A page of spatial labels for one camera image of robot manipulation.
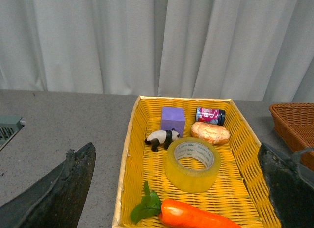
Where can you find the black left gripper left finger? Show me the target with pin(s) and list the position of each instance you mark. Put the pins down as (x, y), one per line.
(56, 200)

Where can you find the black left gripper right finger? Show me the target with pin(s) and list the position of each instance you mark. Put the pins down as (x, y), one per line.
(290, 184)

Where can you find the yellow packing tape roll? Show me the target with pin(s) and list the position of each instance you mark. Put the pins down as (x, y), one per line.
(192, 180)

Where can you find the brown wicker basket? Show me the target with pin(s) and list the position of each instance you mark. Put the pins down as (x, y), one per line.
(294, 123)

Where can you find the toy bread loaf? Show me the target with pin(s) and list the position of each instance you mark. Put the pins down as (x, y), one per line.
(213, 134)

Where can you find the grey slotted vent box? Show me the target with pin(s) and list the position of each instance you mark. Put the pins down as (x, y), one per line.
(10, 125)

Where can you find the pink labelled small bottle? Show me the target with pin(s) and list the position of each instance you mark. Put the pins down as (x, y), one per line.
(210, 116)

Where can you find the toy panda figure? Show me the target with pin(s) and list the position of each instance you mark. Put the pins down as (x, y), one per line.
(165, 137)

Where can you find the orange toy carrot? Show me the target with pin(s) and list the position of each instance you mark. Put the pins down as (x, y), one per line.
(177, 214)

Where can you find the purple cube block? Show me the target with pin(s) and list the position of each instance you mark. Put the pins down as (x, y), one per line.
(172, 118)

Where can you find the white pleated curtain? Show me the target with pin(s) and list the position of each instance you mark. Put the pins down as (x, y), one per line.
(251, 50)

